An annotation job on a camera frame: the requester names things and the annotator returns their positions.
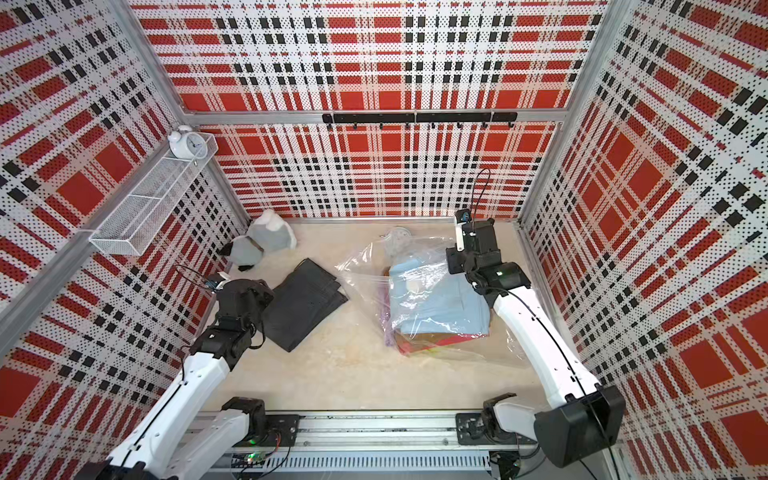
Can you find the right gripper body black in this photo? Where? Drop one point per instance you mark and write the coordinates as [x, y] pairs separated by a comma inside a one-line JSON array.
[[460, 262]]

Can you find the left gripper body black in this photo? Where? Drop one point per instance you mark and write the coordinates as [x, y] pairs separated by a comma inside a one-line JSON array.
[[263, 298]]

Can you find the dark grey trousers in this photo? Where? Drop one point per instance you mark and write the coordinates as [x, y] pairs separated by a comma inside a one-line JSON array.
[[307, 296]]

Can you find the clear plastic vacuum bag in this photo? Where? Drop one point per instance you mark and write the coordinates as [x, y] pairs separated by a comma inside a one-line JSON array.
[[361, 274]]

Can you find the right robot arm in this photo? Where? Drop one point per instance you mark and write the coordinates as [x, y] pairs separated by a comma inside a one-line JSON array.
[[582, 416]]

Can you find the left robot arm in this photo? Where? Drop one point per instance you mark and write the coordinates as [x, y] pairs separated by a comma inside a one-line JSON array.
[[154, 449]]

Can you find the white vacuum bag valve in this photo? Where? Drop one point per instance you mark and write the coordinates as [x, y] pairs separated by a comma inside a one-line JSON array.
[[414, 286]]

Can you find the light blue folded garment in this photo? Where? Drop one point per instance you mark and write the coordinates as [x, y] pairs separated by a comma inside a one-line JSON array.
[[448, 303]]

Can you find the grey white plush toy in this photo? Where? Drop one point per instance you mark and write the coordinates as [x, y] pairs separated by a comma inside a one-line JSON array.
[[268, 233]]

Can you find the white alarm clock on table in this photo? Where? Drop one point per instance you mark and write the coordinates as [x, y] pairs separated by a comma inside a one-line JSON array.
[[397, 240]]

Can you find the purple folded garment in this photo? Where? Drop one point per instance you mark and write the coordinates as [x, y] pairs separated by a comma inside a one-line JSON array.
[[386, 321]]

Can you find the red folded garment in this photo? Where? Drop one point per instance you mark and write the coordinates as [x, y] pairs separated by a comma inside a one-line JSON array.
[[411, 344]]

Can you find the white alarm clock on shelf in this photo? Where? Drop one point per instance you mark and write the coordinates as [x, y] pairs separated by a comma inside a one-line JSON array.
[[187, 144]]

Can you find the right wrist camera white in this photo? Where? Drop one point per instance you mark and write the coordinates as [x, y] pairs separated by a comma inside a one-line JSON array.
[[464, 233]]

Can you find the black wall hook rail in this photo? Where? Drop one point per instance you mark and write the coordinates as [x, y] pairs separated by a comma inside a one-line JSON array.
[[420, 117]]

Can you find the white wire mesh shelf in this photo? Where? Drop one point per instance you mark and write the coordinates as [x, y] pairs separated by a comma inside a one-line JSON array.
[[132, 225]]

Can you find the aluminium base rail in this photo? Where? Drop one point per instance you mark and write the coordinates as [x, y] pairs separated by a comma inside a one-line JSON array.
[[375, 443]]

